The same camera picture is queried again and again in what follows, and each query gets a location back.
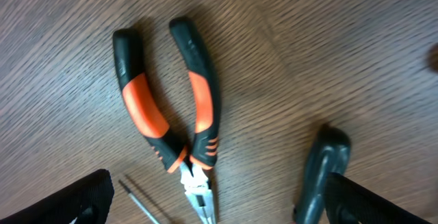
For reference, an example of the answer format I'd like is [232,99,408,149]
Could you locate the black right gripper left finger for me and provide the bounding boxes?
[1,169,114,224]

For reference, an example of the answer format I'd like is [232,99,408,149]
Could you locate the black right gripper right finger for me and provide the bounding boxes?
[324,173,430,224]

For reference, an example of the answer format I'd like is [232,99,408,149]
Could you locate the orange black needle-nose pliers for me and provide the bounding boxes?
[112,16,222,224]

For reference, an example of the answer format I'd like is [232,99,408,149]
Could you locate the green handle screwdriver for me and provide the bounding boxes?
[118,179,160,224]

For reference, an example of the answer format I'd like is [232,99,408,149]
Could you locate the black red handle screwdriver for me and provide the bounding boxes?
[294,124,351,224]

